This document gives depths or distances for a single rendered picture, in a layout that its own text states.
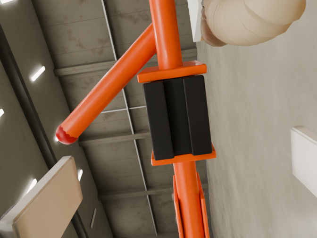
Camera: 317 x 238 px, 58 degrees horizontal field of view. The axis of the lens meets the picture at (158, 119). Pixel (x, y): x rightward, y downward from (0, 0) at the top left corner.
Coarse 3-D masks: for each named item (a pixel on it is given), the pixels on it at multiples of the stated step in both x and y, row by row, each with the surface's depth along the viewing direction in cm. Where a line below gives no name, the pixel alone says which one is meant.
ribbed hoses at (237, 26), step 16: (208, 0) 25; (224, 0) 21; (240, 0) 18; (256, 0) 16; (272, 0) 16; (288, 0) 16; (304, 0) 16; (208, 16) 24; (224, 16) 20; (240, 16) 18; (256, 16) 17; (272, 16) 16; (288, 16) 16; (208, 32) 28; (224, 32) 21; (240, 32) 19; (256, 32) 18; (272, 32) 18
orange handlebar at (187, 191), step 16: (160, 0) 23; (160, 16) 24; (160, 32) 24; (176, 32) 24; (160, 48) 25; (176, 48) 25; (160, 64) 25; (176, 64) 25; (176, 176) 28; (192, 176) 27; (176, 192) 30; (192, 192) 28; (176, 208) 28; (192, 208) 28; (192, 224) 28
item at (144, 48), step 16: (144, 32) 27; (144, 48) 26; (128, 64) 27; (144, 64) 27; (112, 80) 27; (128, 80) 28; (96, 96) 28; (112, 96) 28; (80, 112) 28; (96, 112) 28; (64, 128) 29; (80, 128) 29
